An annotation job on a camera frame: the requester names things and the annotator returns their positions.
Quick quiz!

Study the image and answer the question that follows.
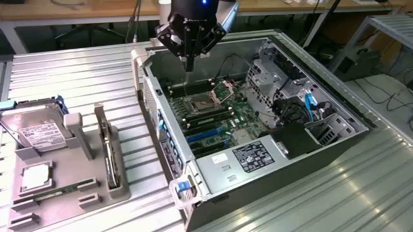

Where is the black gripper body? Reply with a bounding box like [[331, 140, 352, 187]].
[[169, 0, 220, 34]]

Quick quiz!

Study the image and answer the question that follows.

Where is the low profile graphics card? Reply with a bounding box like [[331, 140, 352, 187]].
[[94, 102, 122, 189]]

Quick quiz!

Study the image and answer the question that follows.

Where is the black RAM slot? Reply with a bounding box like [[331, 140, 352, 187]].
[[168, 81, 210, 92], [170, 87, 214, 98]]

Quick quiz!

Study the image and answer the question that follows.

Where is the black expansion slot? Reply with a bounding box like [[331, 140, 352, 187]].
[[190, 141, 226, 152]]

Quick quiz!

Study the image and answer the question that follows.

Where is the black chair base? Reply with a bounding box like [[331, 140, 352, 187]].
[[54, 23, 128, 47]]

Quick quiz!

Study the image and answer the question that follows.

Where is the long wooden desk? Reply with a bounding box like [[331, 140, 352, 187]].
[[0, 0, 240, 55]]

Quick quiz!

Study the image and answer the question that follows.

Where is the silver drive cage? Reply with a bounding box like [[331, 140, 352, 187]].
[[245, 58, 311, 114]]

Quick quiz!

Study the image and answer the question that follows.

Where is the metal socket cover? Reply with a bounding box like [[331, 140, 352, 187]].
[[208, 81, 237, 106]]

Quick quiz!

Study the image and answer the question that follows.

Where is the thin metal locking lever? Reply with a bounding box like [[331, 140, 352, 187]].
[[181, 76, 190, 100]]

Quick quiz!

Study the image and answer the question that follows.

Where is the CPU socket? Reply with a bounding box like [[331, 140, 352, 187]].
[[190, 97, 217, 114]]

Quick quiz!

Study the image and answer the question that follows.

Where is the installed green RAM stick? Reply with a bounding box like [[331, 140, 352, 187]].
[[186, 111, 234, 129]]

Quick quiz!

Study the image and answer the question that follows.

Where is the silver chipset heatsink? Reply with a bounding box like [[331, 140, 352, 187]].
[[234, 130, 255, 144]]

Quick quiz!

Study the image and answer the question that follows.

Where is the wooden desk with white legs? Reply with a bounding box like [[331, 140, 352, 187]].
[[237, 0, 404, 49]]

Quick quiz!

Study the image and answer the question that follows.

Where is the dark machine box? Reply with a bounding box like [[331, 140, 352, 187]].
[[336, 47, 383, 82]]

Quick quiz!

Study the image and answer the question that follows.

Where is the black plastic shroud box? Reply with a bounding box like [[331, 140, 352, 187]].
[[268, 123, 324, 160]]

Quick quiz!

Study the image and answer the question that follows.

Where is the silver disk bay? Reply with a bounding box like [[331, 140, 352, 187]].
[[305, 113, 355, 147]]

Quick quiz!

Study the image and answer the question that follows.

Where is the grey metal slat shelf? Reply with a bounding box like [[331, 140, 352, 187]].
[[329, 14, 413, 73]]

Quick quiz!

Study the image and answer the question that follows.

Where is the silver hard disk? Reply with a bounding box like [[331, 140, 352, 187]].
[[0, 103, 74, 152]]

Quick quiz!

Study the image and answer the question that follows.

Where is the blue disk caddy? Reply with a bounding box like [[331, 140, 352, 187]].
[[0, 95, 71, 116]]

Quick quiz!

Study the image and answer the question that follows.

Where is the grey power supply unit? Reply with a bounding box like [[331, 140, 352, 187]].
[[196, 134, 291, 201]]

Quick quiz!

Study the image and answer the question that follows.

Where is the open black PC case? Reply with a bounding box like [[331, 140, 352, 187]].
[[132, 28, 379, 232]]

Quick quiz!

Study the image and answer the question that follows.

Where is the grey parts rack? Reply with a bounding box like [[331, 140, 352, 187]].
[[9, 112, 133, 232]]

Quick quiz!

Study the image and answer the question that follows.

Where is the silver CPU chip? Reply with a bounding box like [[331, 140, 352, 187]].
[[21, 165, 53, 189]]

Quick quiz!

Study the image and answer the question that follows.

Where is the loose green RAM stick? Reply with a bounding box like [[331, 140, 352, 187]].
[[25, 182, 82, 201]]

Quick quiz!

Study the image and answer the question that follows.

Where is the hanging cable with silver plug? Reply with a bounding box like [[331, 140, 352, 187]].
[[128, 0, 144, 44]]

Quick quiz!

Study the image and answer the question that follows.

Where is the black arched wire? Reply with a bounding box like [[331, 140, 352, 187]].
[[217, 54, 253, 79]]

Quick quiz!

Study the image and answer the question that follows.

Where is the grey coiled cable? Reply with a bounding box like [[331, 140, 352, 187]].
[[51, 0, 87, 11]]

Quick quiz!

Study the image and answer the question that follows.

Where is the black power wire bundle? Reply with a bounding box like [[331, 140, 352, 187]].
[[275, 99, 308, 127]]

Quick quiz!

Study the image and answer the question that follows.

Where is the blue flat wire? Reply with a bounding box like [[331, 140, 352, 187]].
[[304, 93, 316, 123]]

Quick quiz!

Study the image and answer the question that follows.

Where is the black floor cable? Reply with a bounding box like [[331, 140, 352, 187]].
[[353, 78, 413, 112]]

